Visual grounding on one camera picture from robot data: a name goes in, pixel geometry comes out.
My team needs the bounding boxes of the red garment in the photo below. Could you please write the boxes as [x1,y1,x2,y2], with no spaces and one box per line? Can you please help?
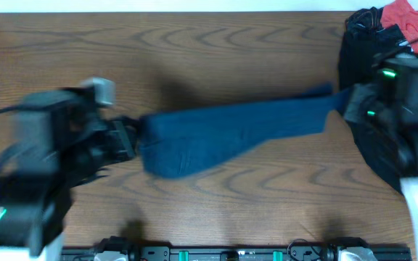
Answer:
[380,0,418,42]

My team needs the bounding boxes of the navy blue shorts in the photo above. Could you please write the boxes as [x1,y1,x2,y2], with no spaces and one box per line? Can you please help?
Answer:
[139,83,350,178]

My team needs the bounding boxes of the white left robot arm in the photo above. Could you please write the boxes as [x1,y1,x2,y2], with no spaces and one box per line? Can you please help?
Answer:
[0,113,138,257]

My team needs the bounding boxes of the black garment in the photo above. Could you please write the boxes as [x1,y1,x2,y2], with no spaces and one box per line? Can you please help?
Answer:
[338,7,406,193]

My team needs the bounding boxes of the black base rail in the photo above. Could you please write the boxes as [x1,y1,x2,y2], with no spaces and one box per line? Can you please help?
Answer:
[60,236,412,261]

